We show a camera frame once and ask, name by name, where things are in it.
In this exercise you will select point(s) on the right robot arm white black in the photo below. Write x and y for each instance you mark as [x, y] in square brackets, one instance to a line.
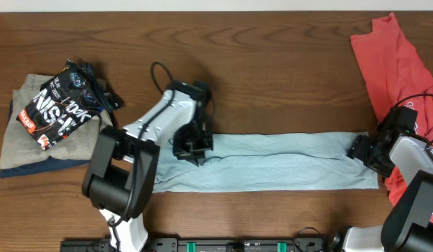
[396, 146]

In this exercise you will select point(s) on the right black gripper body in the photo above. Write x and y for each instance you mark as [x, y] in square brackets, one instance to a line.
[365, 150]

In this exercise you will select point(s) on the red printed t-shirt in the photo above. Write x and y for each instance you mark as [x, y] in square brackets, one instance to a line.
[393, 70]

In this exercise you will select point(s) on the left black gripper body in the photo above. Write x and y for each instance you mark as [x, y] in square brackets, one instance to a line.
[191, 143]

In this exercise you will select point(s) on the light blue t-shirt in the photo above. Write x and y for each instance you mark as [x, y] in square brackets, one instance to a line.
[256, 162]

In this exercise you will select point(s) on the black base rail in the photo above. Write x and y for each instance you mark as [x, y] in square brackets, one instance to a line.
[304, 244]

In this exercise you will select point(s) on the black printed folded shirt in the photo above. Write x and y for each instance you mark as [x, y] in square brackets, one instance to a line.
[65, 102]

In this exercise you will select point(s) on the navy folded garment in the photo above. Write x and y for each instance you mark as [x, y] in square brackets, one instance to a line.
[34, 167]

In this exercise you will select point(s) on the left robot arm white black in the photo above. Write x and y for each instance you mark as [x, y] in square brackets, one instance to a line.
[120, 176]

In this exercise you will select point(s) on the beige folded garment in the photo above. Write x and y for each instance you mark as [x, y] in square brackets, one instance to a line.
[31, 88]

